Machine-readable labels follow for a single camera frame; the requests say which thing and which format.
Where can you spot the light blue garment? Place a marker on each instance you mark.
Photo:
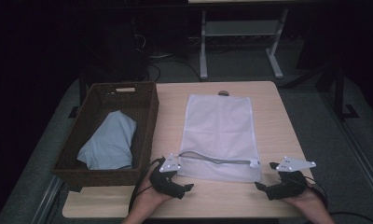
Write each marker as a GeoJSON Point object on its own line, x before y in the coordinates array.
{"type": "Point", "coordinates": [110, 143]}

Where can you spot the person's right hand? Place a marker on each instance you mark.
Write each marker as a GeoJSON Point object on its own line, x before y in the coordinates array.
{"type": "Point", "coordinates": [310, 203]}

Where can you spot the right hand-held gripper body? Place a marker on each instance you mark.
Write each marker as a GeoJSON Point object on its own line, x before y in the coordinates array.
{"type": "Point", "coordinates": [292, 185]}

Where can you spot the metal floor rail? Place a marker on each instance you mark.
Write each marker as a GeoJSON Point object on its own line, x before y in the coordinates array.
{"type": "Point", "coordinates": [355, 149]}
{"type": "Point", "coordinates": [48, 199]}

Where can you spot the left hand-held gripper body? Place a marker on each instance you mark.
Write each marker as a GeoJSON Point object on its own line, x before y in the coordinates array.
{"type": "Point", "coordinates": [164, 183]}

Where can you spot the black metal stand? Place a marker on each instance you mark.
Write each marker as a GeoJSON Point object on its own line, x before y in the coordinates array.
{"type": "Point", "coordinates": [340, 93]}

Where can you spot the person's left hand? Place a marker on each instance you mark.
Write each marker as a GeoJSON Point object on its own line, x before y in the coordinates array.
{"type": "Point", "coordinates": [149, 200]}

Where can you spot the white mesh laundry bag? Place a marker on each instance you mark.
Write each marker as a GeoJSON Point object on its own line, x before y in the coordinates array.
{"type": "Point", "coordinates": [218, 124]}

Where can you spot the brown wicker basket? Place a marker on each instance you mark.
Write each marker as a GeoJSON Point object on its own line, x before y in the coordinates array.
{"type": "Point", "coordinates": [113, 102]}

